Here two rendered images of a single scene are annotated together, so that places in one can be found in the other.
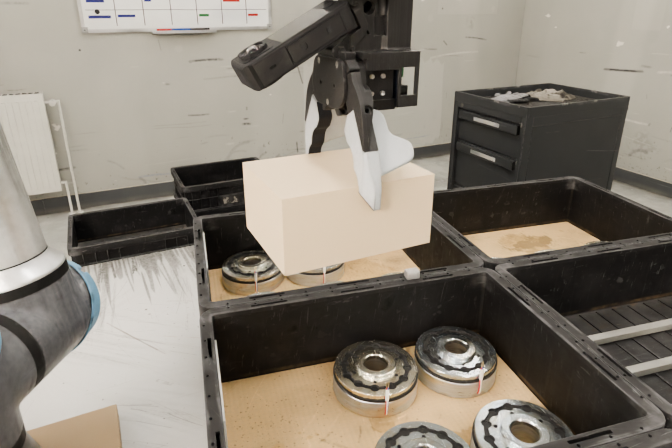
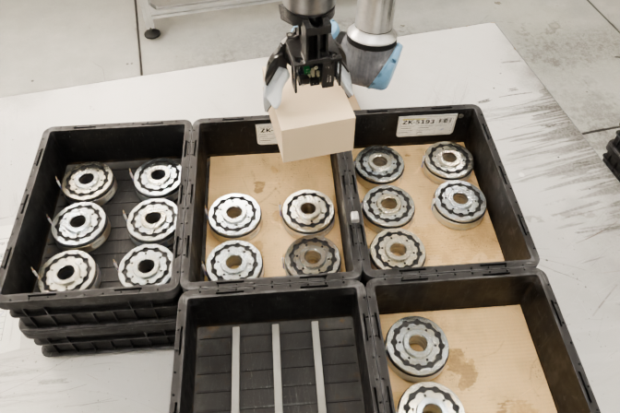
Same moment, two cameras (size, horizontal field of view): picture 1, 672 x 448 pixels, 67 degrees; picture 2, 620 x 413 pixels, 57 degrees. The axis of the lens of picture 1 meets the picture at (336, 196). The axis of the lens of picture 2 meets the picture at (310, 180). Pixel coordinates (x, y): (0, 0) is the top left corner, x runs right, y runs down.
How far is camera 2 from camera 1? 1.06 m
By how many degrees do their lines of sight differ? 82
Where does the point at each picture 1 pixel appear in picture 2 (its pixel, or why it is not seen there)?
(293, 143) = not seen: outside the picture
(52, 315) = (351, 61)
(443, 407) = (281, 249)
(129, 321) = not seen: hidden behind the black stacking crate
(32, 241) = (368, 25)
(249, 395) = (315, 161)
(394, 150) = (274, 96)
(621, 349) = (308, 401)
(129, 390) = not seen: hidden behind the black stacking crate
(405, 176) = (280, 116)
